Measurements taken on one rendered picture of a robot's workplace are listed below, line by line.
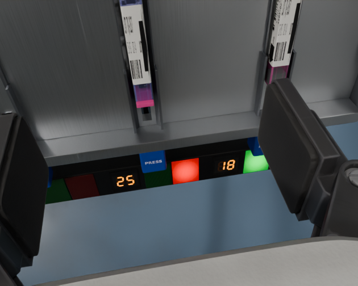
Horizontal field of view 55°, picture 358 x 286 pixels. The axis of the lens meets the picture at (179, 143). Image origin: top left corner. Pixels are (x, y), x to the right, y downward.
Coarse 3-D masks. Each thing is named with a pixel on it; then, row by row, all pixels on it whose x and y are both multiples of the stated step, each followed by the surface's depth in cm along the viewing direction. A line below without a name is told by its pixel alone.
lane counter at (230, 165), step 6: (222, 156) 36; (228, 156) 37; (234, 156) 37; (216, 162) 37; (222, 162) 37; (228, 162) 37; (234, 162) 37; (216, 168) 38; (222, 168) 38; (228, 168) 38; (234, 168) 38; (216, 174) 38; (222, 174) 39; (228, 174) 39
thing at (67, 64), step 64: (0, 0) 22; (64, 0) 22; (192, 0) 24; (256, 0) 24; (320, 0) 25; (0, 64) 25; (64, 64) 25; (128, 64) 26; (192, 64) 27; (256, 64) 28; (320, 64) 29; (64, 128) 29
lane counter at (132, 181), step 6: (114, 174) 36; (120, 174) 36; (126, 174) 36; (132, 174) 36; (138, 174) 36; (114, 180) 36; (120, 180) 36; (126, 180) 37; (132, 180) 37; (138, 180) 37; (114, 186) 37; (120, 186) 37; (126, 186) 37; (132, 186) 37; (138, 186) 38
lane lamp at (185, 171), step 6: (174, 162) 36; (180, 162) 36; (186, 162) 36; (192, 162) 36; (198, 162) 36; (174, 168) 36; (180, 168) 37; (186, 168) 37; (192, 168) 37; (198, 168) 37; (174, 174) 37; (180, 174) 37; (186, 174) 37; (192, 174) 38; (198, 174) 38; (174, 180) 38; (180, 180) 38; (186, 180) 38; (192, 180) 38
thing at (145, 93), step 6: (120, 0) 22; (126, 0) 22; (132, 0) 22; (138, 0) 22; (144, 84) 26; (150, 84) 26; (138, 90) 27; (144, 90) 27; (150, 90) 27; (138, 96) 27; (144, 96) 27; (150, 96) 27
